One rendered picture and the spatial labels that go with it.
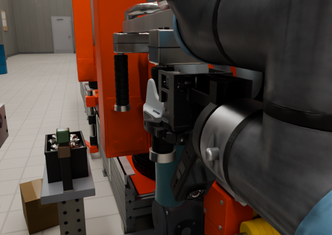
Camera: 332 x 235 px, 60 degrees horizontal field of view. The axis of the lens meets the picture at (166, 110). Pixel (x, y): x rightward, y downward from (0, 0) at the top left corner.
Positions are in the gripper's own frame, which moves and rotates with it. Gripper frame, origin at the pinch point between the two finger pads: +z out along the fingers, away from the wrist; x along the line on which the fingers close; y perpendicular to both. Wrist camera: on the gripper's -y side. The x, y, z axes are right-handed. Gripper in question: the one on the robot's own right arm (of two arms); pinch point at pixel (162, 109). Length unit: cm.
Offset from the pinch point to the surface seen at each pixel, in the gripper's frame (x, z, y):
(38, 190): 31, 106, -65
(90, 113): -3, 178, -45
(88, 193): 10, 49, -40
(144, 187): -17, 75, -56
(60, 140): 17, 49, -20
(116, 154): -1, 55, -30
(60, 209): 20, 68, -55
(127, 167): -9, 73, -44
